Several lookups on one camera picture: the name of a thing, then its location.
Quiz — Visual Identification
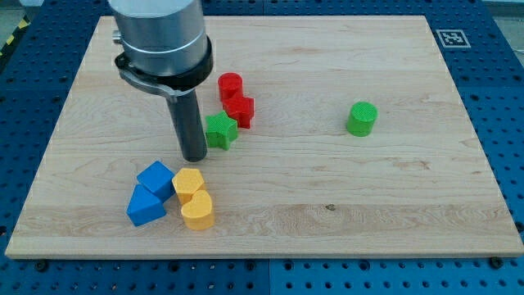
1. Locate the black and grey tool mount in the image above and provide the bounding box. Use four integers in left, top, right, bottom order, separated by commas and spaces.
114, 37, 214, 99

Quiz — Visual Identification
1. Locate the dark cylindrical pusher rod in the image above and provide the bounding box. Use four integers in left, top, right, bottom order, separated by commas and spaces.
166, 89, 207, 162

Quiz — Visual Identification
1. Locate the green star block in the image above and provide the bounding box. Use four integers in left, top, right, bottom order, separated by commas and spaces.
206, 111, 238, 150

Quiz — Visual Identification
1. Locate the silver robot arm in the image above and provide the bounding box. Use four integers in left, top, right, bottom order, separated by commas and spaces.
109, 0, 214, 162

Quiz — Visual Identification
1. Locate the red star block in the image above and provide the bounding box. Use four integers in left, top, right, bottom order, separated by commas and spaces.
222, 94, 255, 129

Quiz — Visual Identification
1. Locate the red cylinder block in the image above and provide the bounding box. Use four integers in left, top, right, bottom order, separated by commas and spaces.
218, 72, 243, 101

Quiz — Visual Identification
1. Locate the yellow hexagon block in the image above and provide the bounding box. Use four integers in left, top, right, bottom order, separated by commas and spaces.
172, 168, 206, 205

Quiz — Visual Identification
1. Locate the blue cube block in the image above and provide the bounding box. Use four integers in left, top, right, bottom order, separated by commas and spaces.
137, 161, 175, 202

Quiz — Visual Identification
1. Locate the blue triangle block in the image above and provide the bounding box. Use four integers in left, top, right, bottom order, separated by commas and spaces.
126, 184, 166, 226

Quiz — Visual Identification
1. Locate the yellow heart block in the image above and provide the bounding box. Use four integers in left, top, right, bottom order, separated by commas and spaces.
181, 190, 215, 230

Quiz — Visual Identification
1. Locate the wooden board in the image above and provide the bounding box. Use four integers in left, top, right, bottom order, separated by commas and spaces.
6, 16, 523, 259

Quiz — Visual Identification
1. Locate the green cylinder block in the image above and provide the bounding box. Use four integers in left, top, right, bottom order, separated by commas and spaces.
346, 102, 378, 137

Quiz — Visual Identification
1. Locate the white fiducial marker tag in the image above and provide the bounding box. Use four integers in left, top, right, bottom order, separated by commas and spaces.
436, 29, 471, 48

